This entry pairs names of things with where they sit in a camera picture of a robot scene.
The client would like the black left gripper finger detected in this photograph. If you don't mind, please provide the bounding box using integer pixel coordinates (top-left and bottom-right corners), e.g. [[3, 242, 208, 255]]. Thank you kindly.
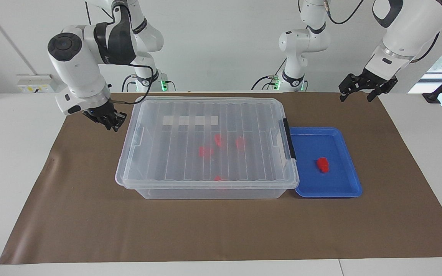
[[339, 74, 361, 102], [367, 76, 398, 102]]

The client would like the clear ribbed plastic lid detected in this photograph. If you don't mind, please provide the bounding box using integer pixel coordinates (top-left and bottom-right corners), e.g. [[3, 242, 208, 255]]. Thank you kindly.
[[115, 96, 299, 190]]

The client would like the black box latch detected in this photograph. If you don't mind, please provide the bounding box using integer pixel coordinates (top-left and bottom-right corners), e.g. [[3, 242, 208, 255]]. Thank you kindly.
[[282, 118, 297, 160]]

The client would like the blue plastic tray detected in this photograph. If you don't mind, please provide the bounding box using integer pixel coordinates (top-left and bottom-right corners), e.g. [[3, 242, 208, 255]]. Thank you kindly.
[[289, 126, 363, 198]]

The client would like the clear plastic storage box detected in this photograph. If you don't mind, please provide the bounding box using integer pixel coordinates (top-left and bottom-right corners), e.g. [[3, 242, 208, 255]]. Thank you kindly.
[[119, 98, 296, 200]]

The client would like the brown paper table mat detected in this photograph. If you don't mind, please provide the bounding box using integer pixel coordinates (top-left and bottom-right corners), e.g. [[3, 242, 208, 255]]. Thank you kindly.
[[0, 92, 442, 265]]

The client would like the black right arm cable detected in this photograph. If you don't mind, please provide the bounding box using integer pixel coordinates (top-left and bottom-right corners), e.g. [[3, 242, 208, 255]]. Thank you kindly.
[[110, 4, 156, 105]]

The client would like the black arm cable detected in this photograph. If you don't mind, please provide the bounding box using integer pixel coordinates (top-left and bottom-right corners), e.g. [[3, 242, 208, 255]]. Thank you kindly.
[[110, 4, 156, 105], [325, 0, 441, 64]]

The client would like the black base cable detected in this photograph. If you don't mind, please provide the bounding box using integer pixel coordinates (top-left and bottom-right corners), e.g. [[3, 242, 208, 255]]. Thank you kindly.
[[251, 57, 285, 91], [122, 74, 176, 92]]

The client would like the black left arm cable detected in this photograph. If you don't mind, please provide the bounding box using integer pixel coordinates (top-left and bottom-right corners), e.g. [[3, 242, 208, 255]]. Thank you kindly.
[[325, 0, 441, 64]]

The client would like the white wall socket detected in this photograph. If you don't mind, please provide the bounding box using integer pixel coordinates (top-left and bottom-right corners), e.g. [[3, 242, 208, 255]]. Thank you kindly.
[[17, 74, 58, 93]]

